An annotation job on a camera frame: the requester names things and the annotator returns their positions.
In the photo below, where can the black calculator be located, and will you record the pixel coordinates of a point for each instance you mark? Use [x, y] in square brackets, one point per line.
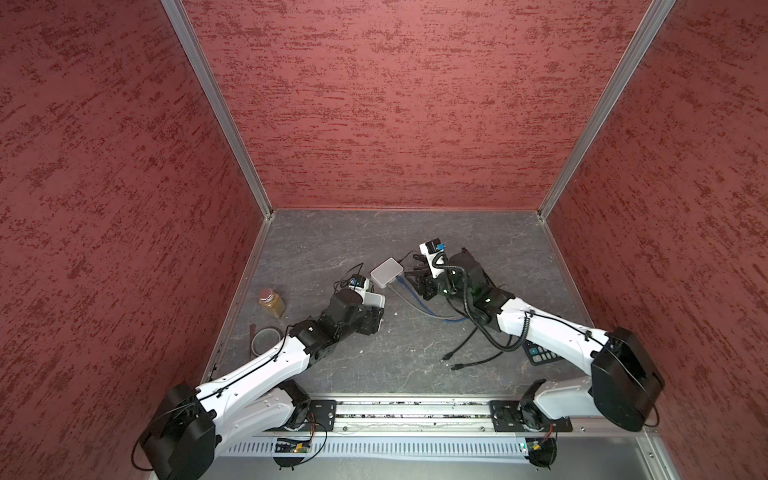
[538, 355]

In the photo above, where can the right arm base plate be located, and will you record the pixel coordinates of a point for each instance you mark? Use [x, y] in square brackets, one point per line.
[508, 417]

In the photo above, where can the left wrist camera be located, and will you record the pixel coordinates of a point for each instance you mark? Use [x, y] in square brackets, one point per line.
[360, 284]

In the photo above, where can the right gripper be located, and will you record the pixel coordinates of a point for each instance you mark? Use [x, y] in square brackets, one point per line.
[426, 285]

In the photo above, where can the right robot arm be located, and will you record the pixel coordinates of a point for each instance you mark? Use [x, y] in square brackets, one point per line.
[619, 380]

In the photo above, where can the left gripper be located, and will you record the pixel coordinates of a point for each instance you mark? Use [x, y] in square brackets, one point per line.
[370, 321]

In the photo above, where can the spice jar with brown contents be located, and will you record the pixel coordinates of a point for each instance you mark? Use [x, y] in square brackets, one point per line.
[271, 302]

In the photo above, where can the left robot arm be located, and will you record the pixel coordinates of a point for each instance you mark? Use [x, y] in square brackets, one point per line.
[192, 426]

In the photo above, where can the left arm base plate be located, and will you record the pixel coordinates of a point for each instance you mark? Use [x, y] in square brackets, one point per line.
[316, 414]

